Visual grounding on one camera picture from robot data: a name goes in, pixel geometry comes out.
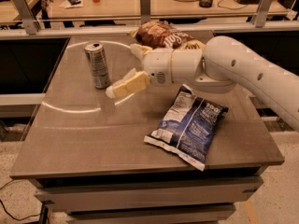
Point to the metal rail bracket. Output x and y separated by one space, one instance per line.
260 17
29 22
145 11

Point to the black mesh pen cup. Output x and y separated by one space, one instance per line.
205 3

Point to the blue snack bag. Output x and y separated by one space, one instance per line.
188 127

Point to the brown chip bag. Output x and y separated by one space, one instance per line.
158 34

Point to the right metal rail bracket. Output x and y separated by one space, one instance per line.
260 17

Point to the left metal rail bracket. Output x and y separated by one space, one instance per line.
29 22

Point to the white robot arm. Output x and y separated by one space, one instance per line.
217 67

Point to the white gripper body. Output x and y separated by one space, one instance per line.
157 64

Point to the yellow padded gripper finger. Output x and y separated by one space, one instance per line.
140 51
133 81

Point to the silver blue redbull can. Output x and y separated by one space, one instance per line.
96 57

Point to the middle metal rail bracket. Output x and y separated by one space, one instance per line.
145 11

